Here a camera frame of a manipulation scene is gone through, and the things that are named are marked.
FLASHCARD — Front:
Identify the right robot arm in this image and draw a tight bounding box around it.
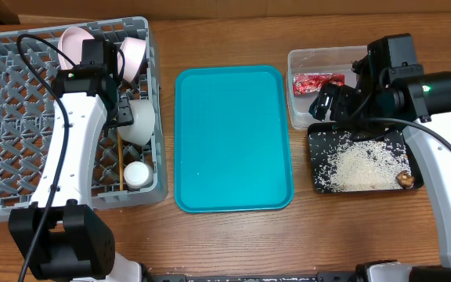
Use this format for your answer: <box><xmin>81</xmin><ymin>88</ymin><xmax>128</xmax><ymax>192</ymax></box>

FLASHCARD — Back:
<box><xmin>330</xmin><ymin>34</ymin><xmax>451</xmax><ymax>281</ymax></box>

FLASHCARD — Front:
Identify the wooden chopstick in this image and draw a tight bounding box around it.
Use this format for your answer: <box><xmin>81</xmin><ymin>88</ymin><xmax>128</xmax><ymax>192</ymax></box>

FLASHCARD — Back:
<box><xmin>116</xmin><ymin>131</ymin><xmax>124</xmax><ymax>191</ymax></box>

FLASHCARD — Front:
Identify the pink small bowl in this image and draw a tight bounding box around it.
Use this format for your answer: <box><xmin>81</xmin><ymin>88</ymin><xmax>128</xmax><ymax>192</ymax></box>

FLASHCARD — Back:
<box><xmin>117</xmin><ymin>37</ymin><xmax>146</xmax><ymax>82</ymax></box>

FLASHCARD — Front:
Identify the teal plastic tray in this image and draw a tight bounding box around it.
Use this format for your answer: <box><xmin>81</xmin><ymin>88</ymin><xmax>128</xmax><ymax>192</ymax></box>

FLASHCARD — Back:
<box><xmin>174</xmin><ymin>65</ymin><xmax>294</xmax><ymax>213</ymax></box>

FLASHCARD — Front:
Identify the clear plastic bin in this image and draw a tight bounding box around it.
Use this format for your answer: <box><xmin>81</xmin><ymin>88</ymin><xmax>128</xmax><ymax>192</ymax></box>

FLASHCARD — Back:
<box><xmin>286</xmin><ymin>45</ymin><xmax>367</xmax><ymax>130</ymax></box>

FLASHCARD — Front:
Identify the red snack wrapper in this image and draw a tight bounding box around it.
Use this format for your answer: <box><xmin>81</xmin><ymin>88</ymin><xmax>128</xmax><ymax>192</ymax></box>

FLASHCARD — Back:
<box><xmin>293</xmin><ymin>74</ymin><xmax>345</xmax><ymax>96</ymax></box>

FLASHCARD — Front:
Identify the grey dish rack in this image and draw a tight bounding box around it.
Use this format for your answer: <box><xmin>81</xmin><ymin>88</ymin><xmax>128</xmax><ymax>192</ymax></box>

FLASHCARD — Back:
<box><xmin>0</xmin><ymin>25</ymin><xmax>168</xmax><ymax>222</ymax></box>

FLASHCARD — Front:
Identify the grey small bowl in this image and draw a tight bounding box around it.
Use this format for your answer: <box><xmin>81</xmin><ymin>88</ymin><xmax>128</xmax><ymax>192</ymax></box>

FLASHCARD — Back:
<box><xmin>117</xmin><ymin>99</ymin><xmax>156</xmax><ymax>146</ymax></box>

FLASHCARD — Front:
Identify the white round plate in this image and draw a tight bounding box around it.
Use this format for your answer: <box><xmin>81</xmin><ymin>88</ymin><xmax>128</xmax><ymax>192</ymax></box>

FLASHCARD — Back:
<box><xmin>58</xmin><ymin>27</ymin><xmax>94</xmax><ymax>64</ymax></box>

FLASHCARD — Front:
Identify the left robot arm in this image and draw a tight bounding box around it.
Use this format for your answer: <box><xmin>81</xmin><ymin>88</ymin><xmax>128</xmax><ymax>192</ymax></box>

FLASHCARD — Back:
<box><xmin>8</xmin><ymin>39</ymin><xmax>151</xmax><ymax>282</ymax></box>

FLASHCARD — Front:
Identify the white paper cup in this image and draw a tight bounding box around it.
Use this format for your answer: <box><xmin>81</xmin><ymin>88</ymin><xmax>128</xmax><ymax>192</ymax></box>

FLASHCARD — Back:
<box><xmin>124</xmin><ymin>161</ymin><xmax>154</xmax><ymax>190</ymax></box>

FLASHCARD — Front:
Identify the black food waste tray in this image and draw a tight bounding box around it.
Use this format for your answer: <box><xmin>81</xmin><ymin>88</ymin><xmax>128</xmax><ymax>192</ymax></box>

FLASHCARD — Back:
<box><xmin>306</xmin><ymin>121</ymin><xmax>425</xmax><ymax>195</ymax></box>

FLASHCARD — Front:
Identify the brown food scrap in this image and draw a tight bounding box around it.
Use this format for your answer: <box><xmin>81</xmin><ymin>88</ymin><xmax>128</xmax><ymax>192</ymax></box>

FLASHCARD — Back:
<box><xmin>395</xmin><ymin>170</ymin><xmax>415</xmax><ymax>189</ymax></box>

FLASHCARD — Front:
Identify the pile of rice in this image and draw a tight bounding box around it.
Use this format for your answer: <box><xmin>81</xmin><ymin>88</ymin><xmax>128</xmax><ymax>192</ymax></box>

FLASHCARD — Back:
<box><xmin>311</xmin><ymin>131</ymin><xmax>406</xmax><ymax>193</ymax></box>

